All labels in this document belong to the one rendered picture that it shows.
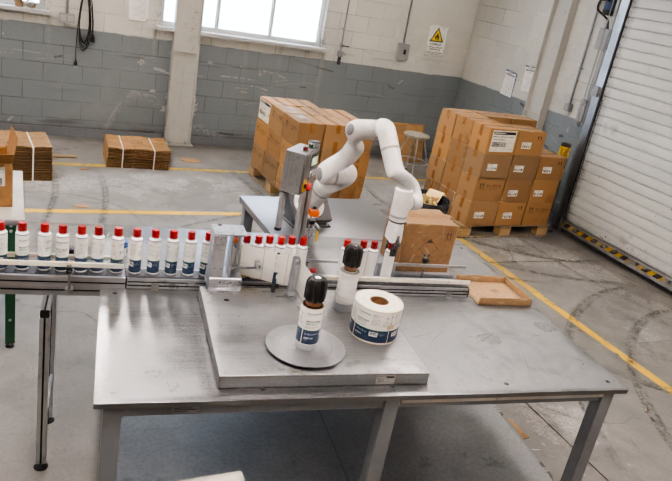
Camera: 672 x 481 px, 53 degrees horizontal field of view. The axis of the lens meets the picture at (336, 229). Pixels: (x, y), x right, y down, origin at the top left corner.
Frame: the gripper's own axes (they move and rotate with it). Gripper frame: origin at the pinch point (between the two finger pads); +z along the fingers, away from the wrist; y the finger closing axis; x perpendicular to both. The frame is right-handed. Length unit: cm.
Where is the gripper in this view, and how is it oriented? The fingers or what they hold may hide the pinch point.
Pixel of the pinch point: (390, 250)
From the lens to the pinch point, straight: 322.2
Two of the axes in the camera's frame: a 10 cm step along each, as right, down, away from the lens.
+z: -1.8, 9.2, 3.5
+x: 9.4, 0.6, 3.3
